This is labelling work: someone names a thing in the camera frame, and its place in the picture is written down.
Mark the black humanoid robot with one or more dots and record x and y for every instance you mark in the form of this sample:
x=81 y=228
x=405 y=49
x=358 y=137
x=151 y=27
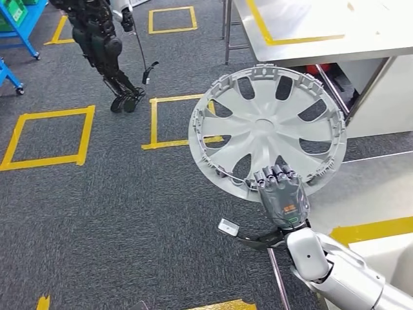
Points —
x=96 y=38

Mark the blue metal shelf rack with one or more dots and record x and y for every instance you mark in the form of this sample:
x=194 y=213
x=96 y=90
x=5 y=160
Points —
x=7 y=72
x=32 y=17

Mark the red object under table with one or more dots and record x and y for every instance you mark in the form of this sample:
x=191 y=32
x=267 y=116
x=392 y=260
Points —
x=317 y=69

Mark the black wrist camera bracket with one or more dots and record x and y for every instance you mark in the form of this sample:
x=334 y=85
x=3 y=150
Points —
x=261 y=241

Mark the grey plastic wheel hubcap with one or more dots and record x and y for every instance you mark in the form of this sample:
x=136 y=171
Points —
x=263 y=128

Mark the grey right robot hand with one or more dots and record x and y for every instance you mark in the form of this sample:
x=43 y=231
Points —
x=286 y=201

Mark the steel workbench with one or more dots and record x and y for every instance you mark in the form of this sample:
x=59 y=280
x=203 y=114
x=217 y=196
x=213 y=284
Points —
x=371 y=192

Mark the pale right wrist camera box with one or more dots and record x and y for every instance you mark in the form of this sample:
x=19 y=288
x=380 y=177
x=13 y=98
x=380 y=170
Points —
x=228 y=227

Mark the white table with side panel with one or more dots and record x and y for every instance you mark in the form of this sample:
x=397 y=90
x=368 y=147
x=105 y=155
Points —
x=322 y=21

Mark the green plastic crate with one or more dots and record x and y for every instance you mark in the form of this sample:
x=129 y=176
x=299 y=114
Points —
x=14 y=13

